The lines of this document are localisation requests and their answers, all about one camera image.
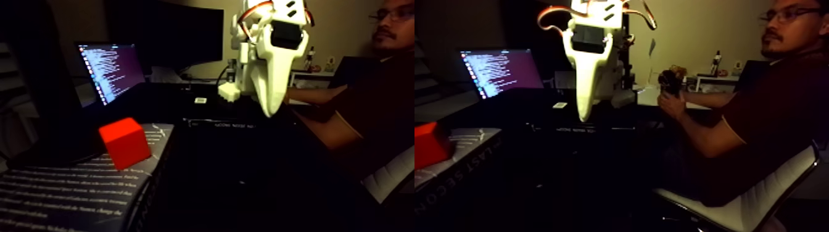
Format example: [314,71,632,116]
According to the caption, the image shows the red cube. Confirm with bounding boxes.
[99,118,152,172]

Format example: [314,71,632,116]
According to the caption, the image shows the black leader arm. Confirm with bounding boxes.
[658,65,689,98]

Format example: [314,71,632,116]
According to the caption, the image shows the person's hand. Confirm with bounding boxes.
[657,91,687,122]

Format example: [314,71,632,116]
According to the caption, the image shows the black box with white lettering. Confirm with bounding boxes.
[183,117,260,130]

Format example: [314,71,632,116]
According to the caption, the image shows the laptop with lit screen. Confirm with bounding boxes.
[75,42,189,124]

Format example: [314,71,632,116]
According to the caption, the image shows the black book with white text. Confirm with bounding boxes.
[0,123,176,232]

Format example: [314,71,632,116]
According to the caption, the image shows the white side table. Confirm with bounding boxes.
[695,74,741,91]

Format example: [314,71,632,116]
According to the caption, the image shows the white office chair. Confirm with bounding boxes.
[653,139,822,232]

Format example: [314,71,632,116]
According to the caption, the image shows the person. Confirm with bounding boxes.
[687,0,829,208]

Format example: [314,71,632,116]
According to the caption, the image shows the red servo cable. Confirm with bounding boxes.
[536,5,579,33]

